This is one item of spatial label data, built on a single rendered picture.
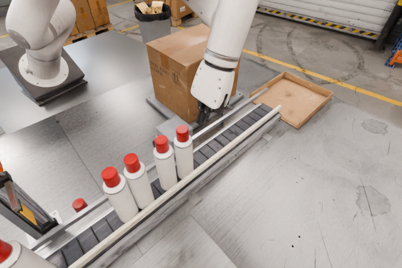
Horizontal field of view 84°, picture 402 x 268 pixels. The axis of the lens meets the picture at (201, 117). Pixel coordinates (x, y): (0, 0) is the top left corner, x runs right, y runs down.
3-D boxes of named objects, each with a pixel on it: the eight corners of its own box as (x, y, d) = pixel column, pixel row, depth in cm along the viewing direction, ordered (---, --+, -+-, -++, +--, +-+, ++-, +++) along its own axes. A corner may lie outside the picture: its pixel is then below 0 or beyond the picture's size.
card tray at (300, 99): (298, 129, 93) (300, 122, 90) (248, 100, 107) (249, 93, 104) (330, 99, 108) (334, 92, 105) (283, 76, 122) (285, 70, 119)
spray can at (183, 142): (184, 183, 69) (180, 139, 55) (174, 173, 72) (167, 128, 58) (197, 173, 71) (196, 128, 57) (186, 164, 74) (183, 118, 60)
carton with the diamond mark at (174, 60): (188, 124, 92) (185, 66, 74) (154, 98, 105) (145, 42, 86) (235, 94, 107) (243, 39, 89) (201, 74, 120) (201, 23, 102)
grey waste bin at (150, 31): (158, 66, 292) (151, 17, 250) (137, 55, 312) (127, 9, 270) (180, 54, 316) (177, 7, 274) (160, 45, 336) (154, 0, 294)
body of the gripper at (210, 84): (195, 52, 55) (185, 93, 60) (226, 69, 49) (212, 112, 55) (215, 53, 60) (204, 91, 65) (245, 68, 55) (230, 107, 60)
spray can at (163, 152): (167, 194, 66) (158, 151, 52) (157, 183, 69) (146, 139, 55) (180, 183, 69) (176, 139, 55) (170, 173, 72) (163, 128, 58)
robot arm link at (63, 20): (17, 47, 85) (7, 6, 66) (51, 20, 95) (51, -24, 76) (48, 67, 89) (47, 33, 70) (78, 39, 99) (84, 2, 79)
